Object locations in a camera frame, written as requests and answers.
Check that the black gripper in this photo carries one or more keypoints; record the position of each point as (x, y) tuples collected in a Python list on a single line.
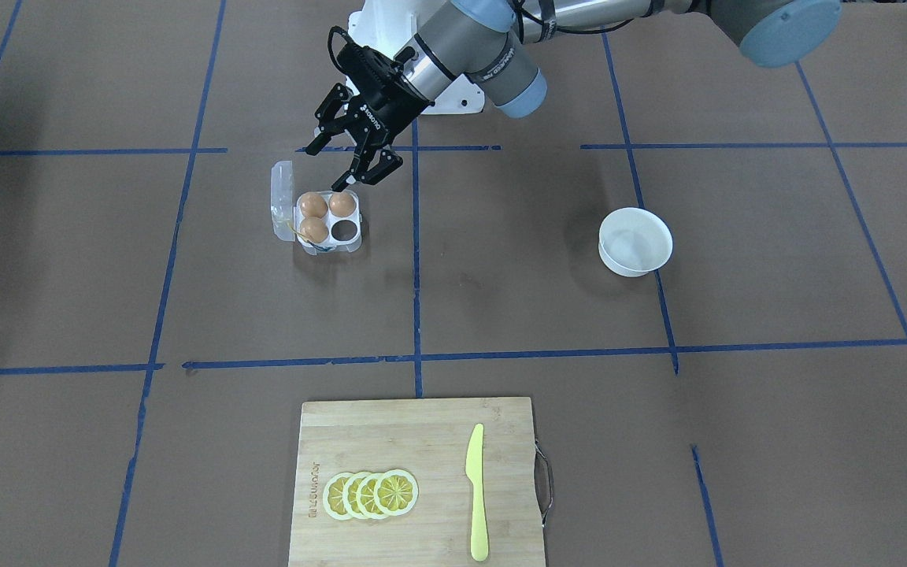
[(387, 103)]

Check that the brown egg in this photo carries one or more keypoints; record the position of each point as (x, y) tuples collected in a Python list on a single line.
[(312, 204), (313, 230), (342, 204)]

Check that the clear plastic egg box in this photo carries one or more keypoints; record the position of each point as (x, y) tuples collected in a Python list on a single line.
[(346, 234)]

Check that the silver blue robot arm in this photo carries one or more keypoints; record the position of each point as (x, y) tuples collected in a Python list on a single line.
[(484, 42)]

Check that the white ceramic bowl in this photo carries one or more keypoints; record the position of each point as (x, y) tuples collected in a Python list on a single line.
[(633, 241)]

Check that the bamboo cutting board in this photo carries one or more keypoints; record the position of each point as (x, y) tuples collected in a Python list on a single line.
[(428, 438)]

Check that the yellow plastic knife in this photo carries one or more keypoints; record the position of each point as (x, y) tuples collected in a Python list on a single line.
[(479, 546)]

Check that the yellow lemon slice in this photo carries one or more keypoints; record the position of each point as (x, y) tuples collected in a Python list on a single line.
[(396, 492), (334, 497), (365, 497), (351, 495)]

